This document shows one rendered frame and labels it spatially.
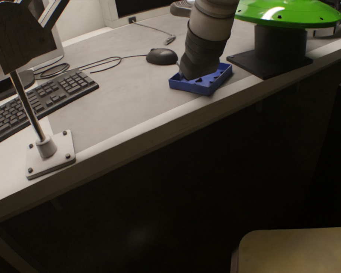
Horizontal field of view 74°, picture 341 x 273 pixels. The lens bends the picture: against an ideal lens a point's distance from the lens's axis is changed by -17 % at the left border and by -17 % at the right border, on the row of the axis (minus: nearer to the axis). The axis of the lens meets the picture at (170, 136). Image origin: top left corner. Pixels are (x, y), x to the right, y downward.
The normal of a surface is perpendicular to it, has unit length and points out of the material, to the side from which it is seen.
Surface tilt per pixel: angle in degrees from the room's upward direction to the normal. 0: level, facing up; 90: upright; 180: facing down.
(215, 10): 111
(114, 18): 90
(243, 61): 0
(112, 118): 0
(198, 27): 99
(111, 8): 90
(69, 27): 90
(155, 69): 0
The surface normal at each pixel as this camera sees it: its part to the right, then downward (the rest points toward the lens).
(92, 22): 0.50, 0.49
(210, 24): -0.22, 0.77
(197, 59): -0.11, 0.92
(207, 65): 0.47, 0.78
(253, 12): -0.42, -0.50
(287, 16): -0.23, -0.45
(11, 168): -0.12, -0.78
